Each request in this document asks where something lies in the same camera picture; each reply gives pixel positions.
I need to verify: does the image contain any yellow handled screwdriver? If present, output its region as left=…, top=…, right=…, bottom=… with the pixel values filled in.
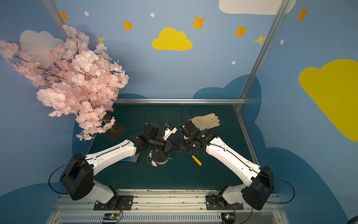
left=189, top=152, right=202, bottom=166

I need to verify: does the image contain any white round alarm clock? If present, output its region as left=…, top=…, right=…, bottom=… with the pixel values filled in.
left=146, top=149, right=170, bottom=167

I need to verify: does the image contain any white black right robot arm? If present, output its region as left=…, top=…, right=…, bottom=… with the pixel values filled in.
left=180, top=120, right=274, bottom=211

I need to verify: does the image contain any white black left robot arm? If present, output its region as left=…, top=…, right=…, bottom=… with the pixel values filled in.
left=60, top=122, right=177, bottom=209

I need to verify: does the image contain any cream work glove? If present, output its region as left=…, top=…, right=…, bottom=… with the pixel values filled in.
left=191, top=113, right=220, bottom=131

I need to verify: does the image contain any grey blue sock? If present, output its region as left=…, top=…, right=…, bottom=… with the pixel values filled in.
left=123, top=154, right=140, bottom=163

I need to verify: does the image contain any right controller circuit board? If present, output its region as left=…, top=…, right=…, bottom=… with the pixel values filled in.
left=221, top=213, right=236, bottom=224

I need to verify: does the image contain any controller circuit board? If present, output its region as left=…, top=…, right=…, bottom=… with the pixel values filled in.
left=221, top=213, right=236, bottom=224
left=102, top=213, right=120, bottom=224

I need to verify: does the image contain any left controller circuit board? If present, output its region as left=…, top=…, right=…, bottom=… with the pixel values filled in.
left=102, top=213, right=120, bottom=224

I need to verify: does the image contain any pink cherry blossom tree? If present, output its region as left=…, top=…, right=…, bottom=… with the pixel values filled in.
left=1, top=25, right=129, bottom=141

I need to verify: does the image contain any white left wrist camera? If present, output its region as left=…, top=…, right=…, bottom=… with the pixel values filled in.
left=163, top=126, right=177, bottom=141

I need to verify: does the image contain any aluminium back rail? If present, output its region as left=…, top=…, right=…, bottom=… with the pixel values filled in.
left=114, top=99, right=246, bottom=105

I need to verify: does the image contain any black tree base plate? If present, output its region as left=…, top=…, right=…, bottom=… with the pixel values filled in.
left=104, top=121, right=127, bottom=141

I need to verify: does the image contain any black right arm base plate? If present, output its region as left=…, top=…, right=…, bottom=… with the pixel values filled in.
left=205, top=194, right=244, bottom=211

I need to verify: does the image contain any aluminium front mounting rail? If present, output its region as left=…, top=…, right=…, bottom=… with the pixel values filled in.
left=47, top=189, right=289, bottom=224

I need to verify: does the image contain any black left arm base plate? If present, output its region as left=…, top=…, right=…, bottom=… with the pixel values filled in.
left=93, top=195, right=134, bottom=211

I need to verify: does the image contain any aluminium corner post right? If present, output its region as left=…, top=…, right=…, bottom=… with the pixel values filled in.
left=235, top=0, right=290, bottom=112

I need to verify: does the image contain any aluminium corner post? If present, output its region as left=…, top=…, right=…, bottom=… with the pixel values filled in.
left=235, top=0, right=290, bottom=112
left=43, top=0, right=68, bottom=39

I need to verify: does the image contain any aluminium corner post left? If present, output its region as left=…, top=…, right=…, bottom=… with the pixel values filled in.
left=43, top=0, right=68, bottom=39

